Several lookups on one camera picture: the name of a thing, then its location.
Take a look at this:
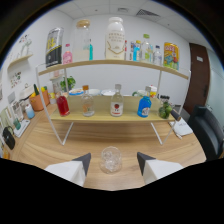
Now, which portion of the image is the green cup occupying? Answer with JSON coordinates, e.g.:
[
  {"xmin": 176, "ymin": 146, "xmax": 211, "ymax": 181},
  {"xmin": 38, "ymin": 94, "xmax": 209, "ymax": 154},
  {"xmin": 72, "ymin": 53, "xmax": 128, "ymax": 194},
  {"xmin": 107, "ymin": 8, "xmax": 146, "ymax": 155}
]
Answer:
[{"xmin": 13, "ymin": 118, "xmax": 22, "ymax": 131}]

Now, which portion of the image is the green potted plant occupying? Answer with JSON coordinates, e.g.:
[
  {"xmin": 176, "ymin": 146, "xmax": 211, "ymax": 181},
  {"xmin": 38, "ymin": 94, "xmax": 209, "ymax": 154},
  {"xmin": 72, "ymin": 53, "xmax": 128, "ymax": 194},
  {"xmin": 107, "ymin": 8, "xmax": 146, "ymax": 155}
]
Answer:
[{"xmin": 59, "ymin": 75, "xmax": 77, "ymax": 93}]

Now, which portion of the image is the black chair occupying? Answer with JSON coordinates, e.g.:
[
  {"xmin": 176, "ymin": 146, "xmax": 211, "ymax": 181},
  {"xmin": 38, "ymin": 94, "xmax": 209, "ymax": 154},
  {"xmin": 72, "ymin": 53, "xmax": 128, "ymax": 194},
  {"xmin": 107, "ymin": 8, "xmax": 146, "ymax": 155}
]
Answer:
[{"xmin": 186, "ymin": 105, "xmax": 224, "ymax": 161}]

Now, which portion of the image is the teal bottle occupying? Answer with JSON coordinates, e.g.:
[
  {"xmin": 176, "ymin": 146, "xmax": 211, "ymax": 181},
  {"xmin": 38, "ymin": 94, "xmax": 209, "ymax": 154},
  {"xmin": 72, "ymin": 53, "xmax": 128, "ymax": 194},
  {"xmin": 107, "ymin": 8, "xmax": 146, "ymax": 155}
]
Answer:
[{"xmin": 88, "ymin": 39, "xmax": 94, "ymax": 61}]

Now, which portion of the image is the glass jar of limes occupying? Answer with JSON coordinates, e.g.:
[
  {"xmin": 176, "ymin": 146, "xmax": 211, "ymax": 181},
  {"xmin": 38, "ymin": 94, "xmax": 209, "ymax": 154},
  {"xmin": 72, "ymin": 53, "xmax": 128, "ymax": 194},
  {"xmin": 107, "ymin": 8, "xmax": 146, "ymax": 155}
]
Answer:
[{"xmin": 157, "ymin": 95, "xmax": 174, "ymax": 120}]

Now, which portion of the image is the clear jar with beige lid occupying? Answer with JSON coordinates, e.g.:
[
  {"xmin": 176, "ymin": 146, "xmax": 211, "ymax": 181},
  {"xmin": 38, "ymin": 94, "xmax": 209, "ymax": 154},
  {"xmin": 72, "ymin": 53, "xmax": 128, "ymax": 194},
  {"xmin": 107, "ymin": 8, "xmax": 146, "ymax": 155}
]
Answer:
[{"xmin": 72, "ymin": 19, "xmax": 92, "ymax": 63}]

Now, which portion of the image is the red liquid bottle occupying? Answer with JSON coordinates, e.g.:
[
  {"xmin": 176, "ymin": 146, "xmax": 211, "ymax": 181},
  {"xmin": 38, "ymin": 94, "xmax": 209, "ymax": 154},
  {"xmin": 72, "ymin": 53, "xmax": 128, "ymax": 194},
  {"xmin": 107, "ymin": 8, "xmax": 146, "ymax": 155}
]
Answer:
[{"xmin": 55, "ymin": 91, "xmax": 71, "ymax": 117}]

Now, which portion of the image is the two-tier wooden shelf rack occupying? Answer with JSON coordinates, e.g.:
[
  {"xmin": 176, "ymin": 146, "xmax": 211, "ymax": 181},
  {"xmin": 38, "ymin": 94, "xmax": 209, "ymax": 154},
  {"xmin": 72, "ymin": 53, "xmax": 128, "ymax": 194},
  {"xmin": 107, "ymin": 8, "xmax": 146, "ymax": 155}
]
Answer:
[{"xmin": 34, "ymin": 59, "xmax": 192, "ymax": 147}]

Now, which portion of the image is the blue liquid bottle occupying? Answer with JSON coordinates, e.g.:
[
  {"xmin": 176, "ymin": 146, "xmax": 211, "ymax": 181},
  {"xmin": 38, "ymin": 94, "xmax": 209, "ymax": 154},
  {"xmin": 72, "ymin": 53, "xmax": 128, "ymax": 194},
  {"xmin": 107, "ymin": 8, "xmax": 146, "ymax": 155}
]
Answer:
[{"xmin": 137, "ymin": 85, "xmax": 153, "ymax": 119}]

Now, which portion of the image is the wooden wall shelf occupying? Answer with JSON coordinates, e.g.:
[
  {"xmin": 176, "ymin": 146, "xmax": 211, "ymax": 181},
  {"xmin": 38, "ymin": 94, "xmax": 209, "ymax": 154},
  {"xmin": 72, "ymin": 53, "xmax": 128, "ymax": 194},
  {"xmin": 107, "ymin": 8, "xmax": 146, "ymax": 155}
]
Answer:
[{"xmin": 7, "ymin": 53, "xmax": 34, "ymax": 71}]

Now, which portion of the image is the small water bottle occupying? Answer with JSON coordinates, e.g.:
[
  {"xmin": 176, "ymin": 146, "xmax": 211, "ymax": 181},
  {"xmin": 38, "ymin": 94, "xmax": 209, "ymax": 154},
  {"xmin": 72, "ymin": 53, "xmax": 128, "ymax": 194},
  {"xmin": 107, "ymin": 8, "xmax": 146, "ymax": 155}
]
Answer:
[{"xmin": 153, "ymin": 45, "xmax": 163, "ymax": 66}]

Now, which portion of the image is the black and yellow can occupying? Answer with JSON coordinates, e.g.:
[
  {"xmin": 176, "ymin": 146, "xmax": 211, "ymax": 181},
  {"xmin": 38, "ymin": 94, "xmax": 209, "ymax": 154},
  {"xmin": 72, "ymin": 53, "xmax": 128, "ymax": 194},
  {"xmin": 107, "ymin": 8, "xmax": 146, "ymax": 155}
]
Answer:
[{"xmin": 45, "ymin": 27, "xmax": 65, "ymax": 69}]

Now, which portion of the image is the small pink bottle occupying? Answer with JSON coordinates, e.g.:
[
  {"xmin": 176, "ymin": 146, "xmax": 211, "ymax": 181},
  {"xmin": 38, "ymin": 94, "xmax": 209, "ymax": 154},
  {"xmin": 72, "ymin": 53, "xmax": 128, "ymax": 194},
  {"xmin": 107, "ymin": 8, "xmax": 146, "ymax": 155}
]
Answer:
[{"xmin": 62, "ymin": 43, "xmax": 74, "ymax": 65}]

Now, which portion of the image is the white bowl blue rim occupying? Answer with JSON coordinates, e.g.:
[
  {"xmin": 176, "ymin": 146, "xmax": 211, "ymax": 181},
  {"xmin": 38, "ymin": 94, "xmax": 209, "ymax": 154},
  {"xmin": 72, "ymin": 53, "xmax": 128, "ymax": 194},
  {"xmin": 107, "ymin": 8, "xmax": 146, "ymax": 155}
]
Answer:
[{"xmin": 68, "ymin": 87, "xmax": 84, "ymax": 97}]

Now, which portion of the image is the small pale blue bottle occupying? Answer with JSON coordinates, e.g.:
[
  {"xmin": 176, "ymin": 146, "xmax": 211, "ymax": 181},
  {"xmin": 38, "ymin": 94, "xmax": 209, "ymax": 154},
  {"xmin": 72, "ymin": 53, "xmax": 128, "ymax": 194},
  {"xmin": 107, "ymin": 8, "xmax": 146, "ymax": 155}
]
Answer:
[{"xmin": 24, "ymin": 103, "xmax": 36, "ymax": 120}]

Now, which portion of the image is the clear bottle red label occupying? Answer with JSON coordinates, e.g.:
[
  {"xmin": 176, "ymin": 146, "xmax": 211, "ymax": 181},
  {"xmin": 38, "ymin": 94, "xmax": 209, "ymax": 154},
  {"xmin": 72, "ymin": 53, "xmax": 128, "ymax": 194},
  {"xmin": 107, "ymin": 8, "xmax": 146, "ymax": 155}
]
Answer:
[{"xmin": 110, "ymin": 83, "xmax": 125, "ymax": 118}]

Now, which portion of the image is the brown door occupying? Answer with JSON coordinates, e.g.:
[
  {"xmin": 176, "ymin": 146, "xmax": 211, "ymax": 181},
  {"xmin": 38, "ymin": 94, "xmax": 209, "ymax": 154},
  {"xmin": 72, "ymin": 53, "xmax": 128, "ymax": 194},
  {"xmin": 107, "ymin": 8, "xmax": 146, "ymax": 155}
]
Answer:
[{"xmin": 183, "ymin": 42, "xmax": 212, "ymax": 116}]

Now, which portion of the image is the clear bottle orange cap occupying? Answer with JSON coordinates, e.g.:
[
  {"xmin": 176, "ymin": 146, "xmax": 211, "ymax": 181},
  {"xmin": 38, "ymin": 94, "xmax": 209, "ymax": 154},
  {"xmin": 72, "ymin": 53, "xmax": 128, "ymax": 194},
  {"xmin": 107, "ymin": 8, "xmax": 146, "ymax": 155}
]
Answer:
[{"xmin": 80, "ymin": 84, "xmax": 96, "ymax": 118}]

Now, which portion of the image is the white milk bottle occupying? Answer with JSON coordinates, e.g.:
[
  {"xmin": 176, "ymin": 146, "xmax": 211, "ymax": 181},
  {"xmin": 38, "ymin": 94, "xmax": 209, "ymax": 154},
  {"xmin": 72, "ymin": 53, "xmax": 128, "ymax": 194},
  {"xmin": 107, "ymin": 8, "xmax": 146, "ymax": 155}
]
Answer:
[{"xmin": 104, "ymin": 16, "xmax": 127, "ymax": 61}]

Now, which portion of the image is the dark cylindrical handle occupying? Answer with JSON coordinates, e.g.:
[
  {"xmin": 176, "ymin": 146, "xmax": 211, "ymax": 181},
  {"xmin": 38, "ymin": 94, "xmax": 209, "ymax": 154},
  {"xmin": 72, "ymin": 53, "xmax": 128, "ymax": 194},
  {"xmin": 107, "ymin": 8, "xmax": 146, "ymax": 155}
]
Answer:
[{"xmin": 170, "ymin": 109, "xmax": 182, "ymax": 122}]

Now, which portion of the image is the clear bottle green cap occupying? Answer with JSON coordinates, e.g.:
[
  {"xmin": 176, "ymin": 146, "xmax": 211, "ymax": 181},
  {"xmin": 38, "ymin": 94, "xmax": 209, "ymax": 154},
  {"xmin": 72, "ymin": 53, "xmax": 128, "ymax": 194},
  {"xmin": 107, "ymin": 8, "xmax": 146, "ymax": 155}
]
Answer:
[{"xmin": 141, "ymin": 33, "xmax": 152, "ymax": 64}]

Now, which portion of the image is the clear glass with ice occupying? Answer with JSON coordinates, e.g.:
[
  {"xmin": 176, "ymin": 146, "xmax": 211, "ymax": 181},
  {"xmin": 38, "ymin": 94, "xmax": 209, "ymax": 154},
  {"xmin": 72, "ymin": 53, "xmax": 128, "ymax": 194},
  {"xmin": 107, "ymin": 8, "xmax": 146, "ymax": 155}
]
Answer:
[{"xmin": 99, "ymin": 145, "xmax": 123, "ymax": 175}]

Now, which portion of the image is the black kettle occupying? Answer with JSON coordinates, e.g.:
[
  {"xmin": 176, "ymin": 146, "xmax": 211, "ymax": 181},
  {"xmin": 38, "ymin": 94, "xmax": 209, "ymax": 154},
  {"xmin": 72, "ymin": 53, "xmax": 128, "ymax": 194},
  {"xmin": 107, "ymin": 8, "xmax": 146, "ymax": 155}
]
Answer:
[{"xmin": 2, "ymin": 125, "xmax": 16, "ymax": 151}]

